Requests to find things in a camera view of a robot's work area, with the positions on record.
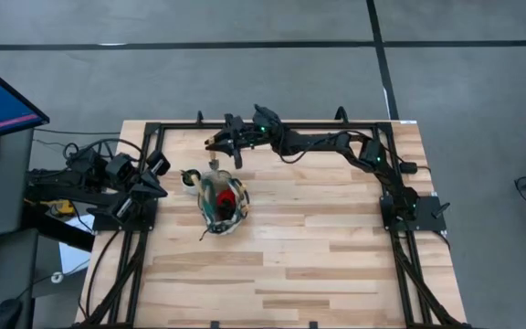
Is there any cream green canvas tool bag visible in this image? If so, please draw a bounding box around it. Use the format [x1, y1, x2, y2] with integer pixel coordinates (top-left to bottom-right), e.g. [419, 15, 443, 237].
[197, 168, 251, 237]

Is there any white pot with green plant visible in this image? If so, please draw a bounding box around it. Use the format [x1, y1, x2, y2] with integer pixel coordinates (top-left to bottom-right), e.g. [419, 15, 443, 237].
[179, 167, 204, 196]

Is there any black computer desk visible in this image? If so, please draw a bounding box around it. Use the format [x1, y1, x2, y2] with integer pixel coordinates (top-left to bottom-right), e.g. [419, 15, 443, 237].
[0, 228, 40, 329]

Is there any red black gardening glove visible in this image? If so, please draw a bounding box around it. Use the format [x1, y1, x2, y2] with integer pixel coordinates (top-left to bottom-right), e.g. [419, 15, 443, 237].
[216, 189, 237, 210]

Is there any white paper sheet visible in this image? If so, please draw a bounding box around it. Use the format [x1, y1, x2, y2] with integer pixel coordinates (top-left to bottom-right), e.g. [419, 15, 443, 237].
[58, 214, 96, 275]

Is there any black aluminium table frame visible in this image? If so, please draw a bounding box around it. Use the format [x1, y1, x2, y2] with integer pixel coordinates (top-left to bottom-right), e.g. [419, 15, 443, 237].
[74, 119, 472, 329]

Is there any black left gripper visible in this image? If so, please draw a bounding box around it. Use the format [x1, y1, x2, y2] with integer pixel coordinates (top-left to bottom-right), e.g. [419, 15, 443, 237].
[107, 149, 172, 220]

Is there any black computer mouse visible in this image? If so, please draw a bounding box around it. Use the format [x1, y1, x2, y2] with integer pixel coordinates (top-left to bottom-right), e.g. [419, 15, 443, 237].
[0, 297, 23, 329]

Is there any yellow hand tool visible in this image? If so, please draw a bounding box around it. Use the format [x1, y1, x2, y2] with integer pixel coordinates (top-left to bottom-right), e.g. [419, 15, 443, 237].
[48, 198, 78, 218]

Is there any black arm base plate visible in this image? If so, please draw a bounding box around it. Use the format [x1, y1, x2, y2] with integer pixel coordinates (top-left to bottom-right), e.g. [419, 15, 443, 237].
[91, 198, 159, 232]
[379, 194, 447, 232]

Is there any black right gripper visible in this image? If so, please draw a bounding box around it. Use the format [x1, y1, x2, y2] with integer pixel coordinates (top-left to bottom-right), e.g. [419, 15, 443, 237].
[205, 113, 268, 169]

